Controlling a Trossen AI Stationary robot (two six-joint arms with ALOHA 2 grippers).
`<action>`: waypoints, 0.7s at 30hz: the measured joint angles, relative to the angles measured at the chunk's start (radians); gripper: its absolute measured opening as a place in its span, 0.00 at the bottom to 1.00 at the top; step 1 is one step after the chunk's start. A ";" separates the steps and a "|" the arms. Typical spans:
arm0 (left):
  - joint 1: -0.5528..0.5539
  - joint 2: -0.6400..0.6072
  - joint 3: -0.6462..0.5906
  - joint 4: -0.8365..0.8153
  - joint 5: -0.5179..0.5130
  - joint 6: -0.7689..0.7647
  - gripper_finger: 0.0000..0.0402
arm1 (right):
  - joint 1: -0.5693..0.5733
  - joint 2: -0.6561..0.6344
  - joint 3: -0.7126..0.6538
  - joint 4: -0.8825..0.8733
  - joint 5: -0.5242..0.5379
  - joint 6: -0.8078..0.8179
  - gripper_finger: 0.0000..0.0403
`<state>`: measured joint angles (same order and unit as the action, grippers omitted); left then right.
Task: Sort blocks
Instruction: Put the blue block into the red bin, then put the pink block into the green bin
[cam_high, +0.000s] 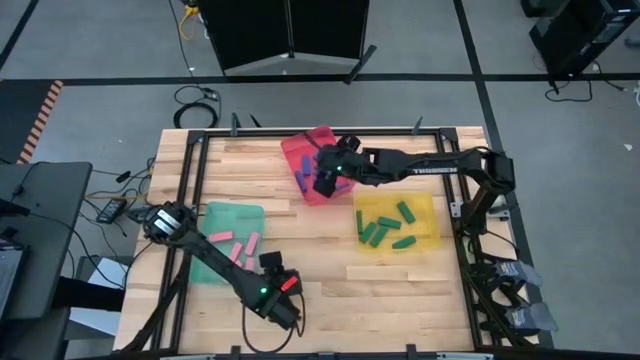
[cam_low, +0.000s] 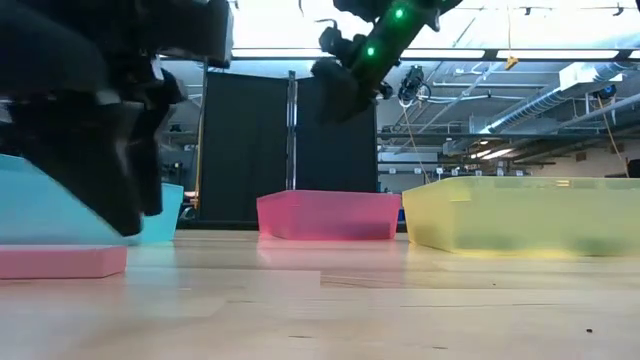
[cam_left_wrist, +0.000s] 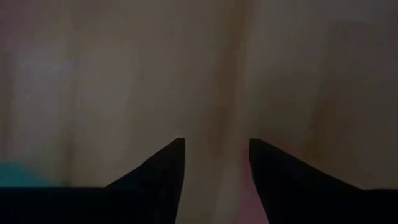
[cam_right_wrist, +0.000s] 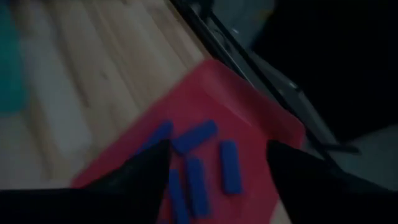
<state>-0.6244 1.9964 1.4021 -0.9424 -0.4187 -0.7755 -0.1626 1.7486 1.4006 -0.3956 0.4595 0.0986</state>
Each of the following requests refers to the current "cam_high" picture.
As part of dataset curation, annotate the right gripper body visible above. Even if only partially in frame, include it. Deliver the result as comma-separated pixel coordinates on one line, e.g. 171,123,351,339
319,147,371,185

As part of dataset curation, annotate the black rack cable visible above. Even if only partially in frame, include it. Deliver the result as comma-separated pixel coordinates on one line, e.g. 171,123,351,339
543,62,626,104

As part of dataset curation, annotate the coiled black floor cable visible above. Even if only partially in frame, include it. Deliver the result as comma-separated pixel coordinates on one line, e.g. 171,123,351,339
172,83,222,130

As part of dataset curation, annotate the black equipment rack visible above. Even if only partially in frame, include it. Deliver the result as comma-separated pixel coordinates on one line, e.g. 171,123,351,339
519,0,640,80

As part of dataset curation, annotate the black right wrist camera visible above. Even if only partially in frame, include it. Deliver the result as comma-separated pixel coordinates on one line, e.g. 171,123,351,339
338,133,363,154

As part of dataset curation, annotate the dark laptop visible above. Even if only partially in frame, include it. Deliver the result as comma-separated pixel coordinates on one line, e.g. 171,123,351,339
0,243,25,321

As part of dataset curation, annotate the black desk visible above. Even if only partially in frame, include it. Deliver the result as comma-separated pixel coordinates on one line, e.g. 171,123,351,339
0,160,94,321

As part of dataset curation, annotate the black hazard-striped floor mat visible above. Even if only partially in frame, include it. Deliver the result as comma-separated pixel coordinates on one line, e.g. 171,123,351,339
0,79,65,165

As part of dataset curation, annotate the yellow cable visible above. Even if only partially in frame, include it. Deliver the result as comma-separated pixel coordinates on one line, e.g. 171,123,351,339
178,2,202,42

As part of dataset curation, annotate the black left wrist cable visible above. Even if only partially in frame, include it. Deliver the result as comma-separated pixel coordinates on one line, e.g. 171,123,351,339
242,292,307,354

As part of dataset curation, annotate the black power adapter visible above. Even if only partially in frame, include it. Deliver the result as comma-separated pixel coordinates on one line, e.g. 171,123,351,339
95,198,127,225

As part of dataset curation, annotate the black folding screen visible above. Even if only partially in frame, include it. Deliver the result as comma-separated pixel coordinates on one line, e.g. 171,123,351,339
197,0,379,85

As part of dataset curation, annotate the white floor box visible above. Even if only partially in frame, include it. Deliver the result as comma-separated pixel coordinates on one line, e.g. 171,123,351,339
67,255,127,337

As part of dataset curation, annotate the red translucent plastic bin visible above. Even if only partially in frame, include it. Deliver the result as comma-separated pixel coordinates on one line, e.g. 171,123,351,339
279,124,358,207

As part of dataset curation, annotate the teal translucent plastic bin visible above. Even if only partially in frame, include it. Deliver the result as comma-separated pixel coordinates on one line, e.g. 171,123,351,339
189,201,266,287

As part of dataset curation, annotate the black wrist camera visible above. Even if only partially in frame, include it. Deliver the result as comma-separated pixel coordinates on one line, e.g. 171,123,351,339
258,250,284,272
338,133,363,154

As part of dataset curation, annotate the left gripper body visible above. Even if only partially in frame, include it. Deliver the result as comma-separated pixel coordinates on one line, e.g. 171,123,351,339
252,277,303,330

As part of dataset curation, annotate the yellow translucent plastic bin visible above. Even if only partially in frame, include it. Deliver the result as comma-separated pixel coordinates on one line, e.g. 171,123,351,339
353,192,444,254

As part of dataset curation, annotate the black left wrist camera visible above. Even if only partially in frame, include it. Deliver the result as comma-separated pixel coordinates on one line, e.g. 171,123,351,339
258,250,284,272

